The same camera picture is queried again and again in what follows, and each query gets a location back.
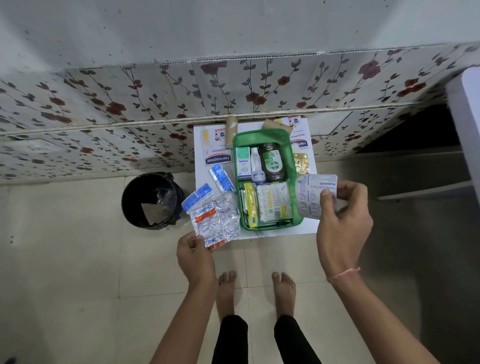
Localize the small white dropper bottle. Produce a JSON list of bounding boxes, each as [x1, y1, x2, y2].
[[250, 147, 267, 185]]

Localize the person's foot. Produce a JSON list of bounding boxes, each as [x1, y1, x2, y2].
[[215, 271, 238, 320], [272, 272, 297, 319]]

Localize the brown bottle green label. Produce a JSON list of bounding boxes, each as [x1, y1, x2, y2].
[[260, 142, 286, 183]]

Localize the person's left hand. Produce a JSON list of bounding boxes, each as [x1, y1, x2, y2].
[[176, 232, 218, 289]]

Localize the person's black trouser leg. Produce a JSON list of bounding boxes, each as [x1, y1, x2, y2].
[[274, 314, 322, 364], [211, 315, 250, 364]]

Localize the white blue tablet strip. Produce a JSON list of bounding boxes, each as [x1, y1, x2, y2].
[[296, 173, 338, 220]]

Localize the beige cardboard roll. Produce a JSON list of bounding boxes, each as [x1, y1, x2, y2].
[[225, 115, 239, 147]]

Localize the gold blister pack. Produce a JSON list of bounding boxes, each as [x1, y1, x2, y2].
[[293, 152, 311, 175]]

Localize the person's left forearm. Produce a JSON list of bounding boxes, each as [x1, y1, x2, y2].
[[149, 281, 219, 364]]

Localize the person's left foot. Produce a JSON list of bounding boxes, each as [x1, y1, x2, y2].
[[215, 271, 238, 320]]

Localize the white green eye drop box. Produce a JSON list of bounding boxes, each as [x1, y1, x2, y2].
[[235, 146, 253, 180]]

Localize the silver orange tablet strip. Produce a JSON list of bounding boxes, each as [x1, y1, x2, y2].
[[189, 192, 241, 251]]

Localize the white plaster box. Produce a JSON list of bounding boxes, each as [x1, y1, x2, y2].
[[275, 116, 313, 151], [200, 125, 233, 167]]

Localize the brown bandage roll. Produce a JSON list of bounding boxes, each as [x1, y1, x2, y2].
[[261, 119, 294, 136]]

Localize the white printed medicine pack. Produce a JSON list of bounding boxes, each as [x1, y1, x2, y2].
[[256, 181, 293, 225]]

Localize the person's right forearm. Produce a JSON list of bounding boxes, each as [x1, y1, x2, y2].
[[329, 271, 440, 364]]

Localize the person's right foot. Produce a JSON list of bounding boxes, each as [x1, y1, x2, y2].
[[272, 272, 297, 319]]

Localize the blue white blister pack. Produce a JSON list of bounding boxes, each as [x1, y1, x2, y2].
[[181, 183, 214, 214], [209, 163, 237, 194]]

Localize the clear plastic wrapper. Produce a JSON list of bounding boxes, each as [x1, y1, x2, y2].
[[155, 185, 179, 216]]

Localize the yellow medicine box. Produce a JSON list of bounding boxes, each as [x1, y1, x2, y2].
[[244, 182, 260, 229]]

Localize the person's black right trouser leg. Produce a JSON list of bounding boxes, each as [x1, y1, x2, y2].
[[274, 314, 322, 364]]

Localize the person's black left trouser leg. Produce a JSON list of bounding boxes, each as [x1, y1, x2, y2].
[[211, 315, 250, 364]]

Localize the person's right hand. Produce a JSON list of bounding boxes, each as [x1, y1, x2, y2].
[[316, 181, 374, 280]]

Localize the black trash bin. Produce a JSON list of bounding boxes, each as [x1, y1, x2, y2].
[[121, 172, 185, 230]]

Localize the pink thread bracelet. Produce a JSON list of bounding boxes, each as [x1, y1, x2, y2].
[[326, 267, 361, 284]]

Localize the white furniture piece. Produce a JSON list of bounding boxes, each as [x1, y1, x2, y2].
[[377, 67, 480, 207]]

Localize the green plastic tray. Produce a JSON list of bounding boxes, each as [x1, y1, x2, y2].
[[232, 128, 304, 232]]

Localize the grey paper scrap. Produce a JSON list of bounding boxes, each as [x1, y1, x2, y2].
[[141, 203, 166, 226]]

